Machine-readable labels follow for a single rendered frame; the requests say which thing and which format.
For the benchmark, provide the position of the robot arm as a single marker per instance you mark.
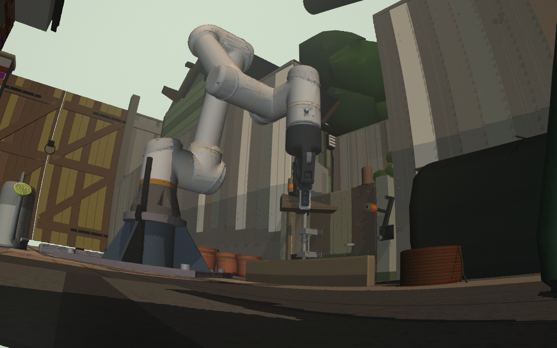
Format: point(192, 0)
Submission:
point(211, 121)

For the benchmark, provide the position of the grey flat tray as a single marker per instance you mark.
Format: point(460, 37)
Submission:
point(70, 249)

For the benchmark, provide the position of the brown wooden gate rail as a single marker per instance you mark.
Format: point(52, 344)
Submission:
point(322, 206)

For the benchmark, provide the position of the tan hardwood wedge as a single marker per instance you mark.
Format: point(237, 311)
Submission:
point(310, 270)

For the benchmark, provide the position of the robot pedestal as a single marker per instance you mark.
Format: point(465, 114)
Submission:
point(155, 241)

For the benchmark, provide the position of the grey riveted fence panel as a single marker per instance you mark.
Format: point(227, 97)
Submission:
point(462, 82)

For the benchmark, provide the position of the terracotta flower pot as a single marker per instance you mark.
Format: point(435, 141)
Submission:
point(245, 263)
point(208, 258)
point(226, 262)

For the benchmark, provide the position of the grey watering can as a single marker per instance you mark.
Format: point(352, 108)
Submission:
point(12, 215)

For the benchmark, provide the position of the white slatted vent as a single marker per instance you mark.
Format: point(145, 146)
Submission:
point(331, 142)

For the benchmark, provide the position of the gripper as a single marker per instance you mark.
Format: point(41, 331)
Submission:
point(302, 139)

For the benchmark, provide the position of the grey plank fence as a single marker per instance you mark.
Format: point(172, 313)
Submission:
point(244, 193)

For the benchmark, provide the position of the orange knob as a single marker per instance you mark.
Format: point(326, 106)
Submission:
point(370, 208)

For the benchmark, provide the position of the black large tank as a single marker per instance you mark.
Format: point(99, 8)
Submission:
point(476, 212)

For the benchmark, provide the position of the green tree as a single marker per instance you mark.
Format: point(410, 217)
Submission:
point(351, 77)

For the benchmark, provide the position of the brown yellow wooden double gate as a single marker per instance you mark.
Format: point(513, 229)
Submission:
point(51, 169)

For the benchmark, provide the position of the dark green overhead tube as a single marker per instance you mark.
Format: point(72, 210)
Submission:
point(331, 5)

